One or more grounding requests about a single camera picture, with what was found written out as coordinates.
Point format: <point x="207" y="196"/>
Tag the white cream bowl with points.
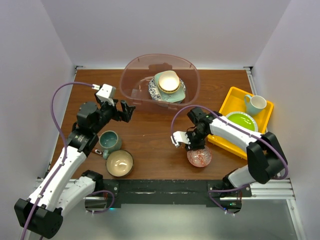
<point x="169" y="80"/>

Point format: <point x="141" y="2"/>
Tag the light blue mug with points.
<point x="254" y="104"/>

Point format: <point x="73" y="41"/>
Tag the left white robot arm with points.
<point x="44" y="210"/>

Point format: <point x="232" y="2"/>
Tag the mint green rectangular dish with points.
<point x="169" y="86"/>

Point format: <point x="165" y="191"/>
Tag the brown handled small spoon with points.
<point x="98" y="152"/>

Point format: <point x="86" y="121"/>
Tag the teal ceramic cup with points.
<point x="109" y="142"/>

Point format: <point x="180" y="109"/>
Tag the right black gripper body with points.
<point x="196" y="139"/>

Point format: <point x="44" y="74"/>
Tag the yellow flower patterned bowl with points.
<point x="168" y="91"/>

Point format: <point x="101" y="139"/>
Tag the green plate white rim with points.
<point x="243" y="119"/>

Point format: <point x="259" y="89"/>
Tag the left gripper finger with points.
<point x="127" y="117"/>
<point x="124" y="107"/>

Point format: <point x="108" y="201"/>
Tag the pink translucent plastic bin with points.
<point x="134" y="81"/>

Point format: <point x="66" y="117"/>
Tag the blue floral plate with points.
<point x="176" y="97"/>

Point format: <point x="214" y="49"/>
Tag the brown beige bowl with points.
<point x="119" y="163"/>

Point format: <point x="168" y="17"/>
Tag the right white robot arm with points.
<point x="265" y="157"/>

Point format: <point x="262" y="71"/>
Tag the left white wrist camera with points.
<point x="104" y="94"/>

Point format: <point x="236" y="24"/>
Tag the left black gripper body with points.
<point x="107" y="112"/>

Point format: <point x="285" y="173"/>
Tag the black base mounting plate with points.
<point x="118" y="192"/>

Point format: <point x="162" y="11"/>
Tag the red patterned bowl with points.
<point x="200" y="158"/>

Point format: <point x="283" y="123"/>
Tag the aluminium frame rail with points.
<point x="280" y="190"/>

